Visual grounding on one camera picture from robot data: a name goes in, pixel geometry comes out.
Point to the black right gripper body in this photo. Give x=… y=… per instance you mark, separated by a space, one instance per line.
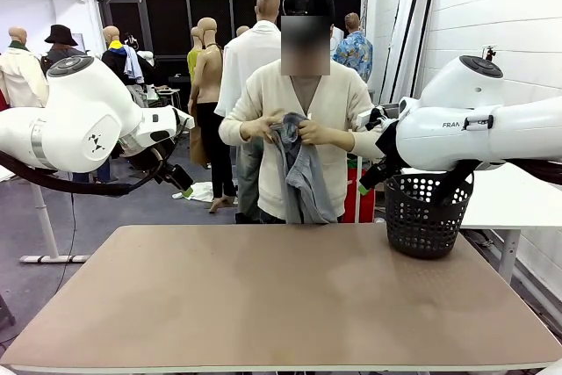
x=379 y=173

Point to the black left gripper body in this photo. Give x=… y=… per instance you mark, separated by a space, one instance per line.
x=175 y=175

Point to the grey training pants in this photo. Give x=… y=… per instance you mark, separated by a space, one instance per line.
x=307 y=182

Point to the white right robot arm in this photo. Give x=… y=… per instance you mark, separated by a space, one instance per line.
x=461 y=129

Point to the person's left forearm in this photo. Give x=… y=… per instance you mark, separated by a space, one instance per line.
x=360 y=144

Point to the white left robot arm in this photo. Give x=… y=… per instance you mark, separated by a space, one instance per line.
x=79 y=116

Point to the person's right forearm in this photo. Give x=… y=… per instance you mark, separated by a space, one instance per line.
x=229 y=133

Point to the person's left hand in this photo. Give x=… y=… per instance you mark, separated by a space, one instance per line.
x=316 y=133

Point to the person's right hand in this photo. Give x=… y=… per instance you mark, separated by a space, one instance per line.
x=259 y=129

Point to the white cloth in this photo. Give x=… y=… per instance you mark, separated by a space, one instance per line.
x=197 y=192

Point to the red box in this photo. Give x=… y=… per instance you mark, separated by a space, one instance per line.
x=364 y=204

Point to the grey box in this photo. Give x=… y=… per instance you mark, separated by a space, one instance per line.
x=390 y=109

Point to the mannequin legs in blue jeans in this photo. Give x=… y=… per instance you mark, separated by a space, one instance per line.
x=103 y=170

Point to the black plastic laundry basket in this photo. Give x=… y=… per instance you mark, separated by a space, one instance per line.
x=421 y=234

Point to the bare mannequin in black trousers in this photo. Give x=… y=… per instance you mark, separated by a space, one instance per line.
x=208 y=76

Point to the mannequin in yellow top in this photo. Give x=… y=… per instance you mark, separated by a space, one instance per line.
x=193 y=63

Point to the light blue shirt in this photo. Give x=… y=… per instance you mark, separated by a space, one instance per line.
x=132 y=65

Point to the mannequin in blue floral shirt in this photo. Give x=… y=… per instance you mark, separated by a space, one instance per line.
x=358 y=54

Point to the person in cream cardigan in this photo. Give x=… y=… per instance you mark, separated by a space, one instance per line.
x=272 y=98

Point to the mannequin in white shirt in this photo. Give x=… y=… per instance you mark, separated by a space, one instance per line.
x=241 y=67

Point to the white side table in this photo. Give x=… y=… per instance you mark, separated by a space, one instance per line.
x=505 y=199

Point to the mannequin with yellow scarf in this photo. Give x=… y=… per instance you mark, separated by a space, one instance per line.
x=115 y=59

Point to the black framed reflector panel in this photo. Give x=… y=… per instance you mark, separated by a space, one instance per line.
x=408 y=41

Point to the white desk with footed leg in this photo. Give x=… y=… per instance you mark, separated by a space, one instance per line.
x=44 y=217

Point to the bare mannequin head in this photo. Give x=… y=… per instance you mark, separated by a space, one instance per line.
x=242 y=31

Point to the small tripod head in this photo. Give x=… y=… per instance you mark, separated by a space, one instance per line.
x=489 y=52

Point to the mannequin with black hat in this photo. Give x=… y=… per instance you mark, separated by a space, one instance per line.
x=61 y=37

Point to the mannequin in cream jacket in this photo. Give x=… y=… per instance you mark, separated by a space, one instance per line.
x=19 y=72

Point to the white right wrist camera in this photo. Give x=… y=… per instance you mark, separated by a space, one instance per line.
x=365 y=119

